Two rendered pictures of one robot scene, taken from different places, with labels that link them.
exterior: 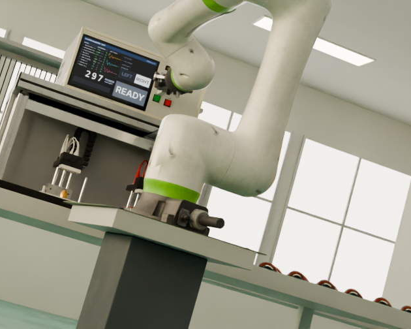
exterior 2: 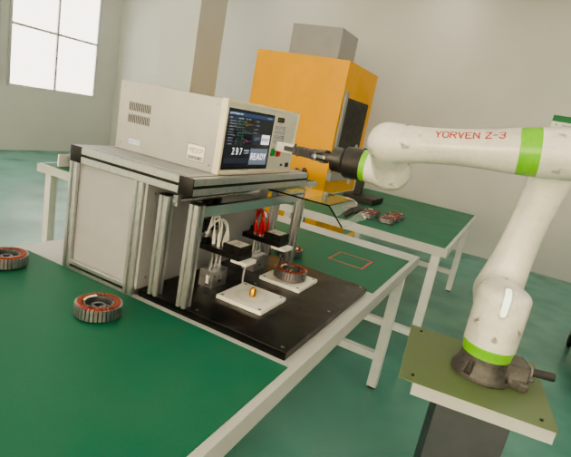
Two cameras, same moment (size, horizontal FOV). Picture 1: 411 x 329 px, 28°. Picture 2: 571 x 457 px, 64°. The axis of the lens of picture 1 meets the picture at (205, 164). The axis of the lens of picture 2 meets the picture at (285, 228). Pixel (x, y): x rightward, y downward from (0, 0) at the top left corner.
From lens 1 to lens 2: 2.07 m
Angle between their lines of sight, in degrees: 53
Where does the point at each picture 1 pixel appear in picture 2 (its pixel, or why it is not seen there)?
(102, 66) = (242, 138)
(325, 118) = not seen: outside the picture
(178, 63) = (395, 177)
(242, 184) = not seen: hidden behind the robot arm
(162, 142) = (511, 325)
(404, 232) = (163, 72)
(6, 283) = not seen: outside the picture
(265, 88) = (537, 239)
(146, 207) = (498, 378)
